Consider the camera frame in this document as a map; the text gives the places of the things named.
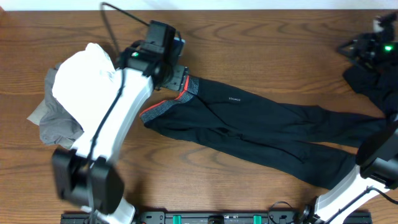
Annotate black leggings with red waistband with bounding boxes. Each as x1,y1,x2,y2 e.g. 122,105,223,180
141,76,387,189

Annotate black garment at right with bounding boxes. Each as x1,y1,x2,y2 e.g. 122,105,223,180
343,66,397,121

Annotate grey crumpled garment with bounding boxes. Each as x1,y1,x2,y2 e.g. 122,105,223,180
27,63,83,149

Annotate white crumpled garment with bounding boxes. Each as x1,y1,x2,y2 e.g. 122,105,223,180
52,43,121,134

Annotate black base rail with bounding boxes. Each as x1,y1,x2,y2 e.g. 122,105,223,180
60,210,373,224

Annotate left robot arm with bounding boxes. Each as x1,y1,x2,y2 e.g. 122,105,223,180
52,42,183,223

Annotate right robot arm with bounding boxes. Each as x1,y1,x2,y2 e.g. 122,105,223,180
300,30,397,223

